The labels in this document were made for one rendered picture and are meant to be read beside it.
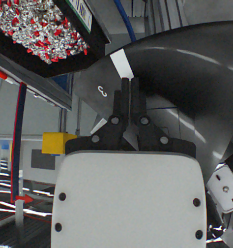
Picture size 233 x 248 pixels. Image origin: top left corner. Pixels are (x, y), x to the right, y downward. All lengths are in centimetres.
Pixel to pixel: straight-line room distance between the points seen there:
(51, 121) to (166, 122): 112
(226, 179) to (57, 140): 57
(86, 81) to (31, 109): 117
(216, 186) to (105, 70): 32
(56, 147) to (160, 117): 52
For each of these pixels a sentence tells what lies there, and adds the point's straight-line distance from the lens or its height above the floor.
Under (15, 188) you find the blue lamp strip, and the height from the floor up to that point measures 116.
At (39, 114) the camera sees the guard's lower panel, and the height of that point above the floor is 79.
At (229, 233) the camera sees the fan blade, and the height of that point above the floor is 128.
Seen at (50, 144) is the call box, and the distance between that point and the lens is 64.
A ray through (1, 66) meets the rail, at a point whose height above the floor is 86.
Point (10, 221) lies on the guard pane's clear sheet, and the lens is 160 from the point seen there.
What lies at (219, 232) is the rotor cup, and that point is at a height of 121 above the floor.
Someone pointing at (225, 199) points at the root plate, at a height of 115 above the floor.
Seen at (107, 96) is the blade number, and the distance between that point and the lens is 19.
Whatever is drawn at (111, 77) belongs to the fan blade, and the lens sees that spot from 17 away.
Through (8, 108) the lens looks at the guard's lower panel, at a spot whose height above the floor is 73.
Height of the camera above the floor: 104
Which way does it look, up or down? 9 degrees down
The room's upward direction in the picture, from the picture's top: 180 degrees counter-clockwise
